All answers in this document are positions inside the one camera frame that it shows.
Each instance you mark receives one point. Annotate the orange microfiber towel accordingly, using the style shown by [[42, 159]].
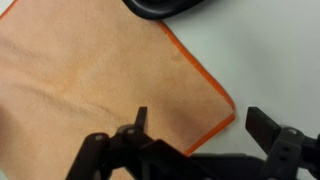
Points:
[[100, 83]]

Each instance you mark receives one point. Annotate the black ridged grill pan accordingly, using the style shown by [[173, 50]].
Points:
[[160, 8]]

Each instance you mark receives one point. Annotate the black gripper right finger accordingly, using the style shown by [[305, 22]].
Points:
[[283, 143]]

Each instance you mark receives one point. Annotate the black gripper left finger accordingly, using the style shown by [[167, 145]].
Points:
[[130, 146]]

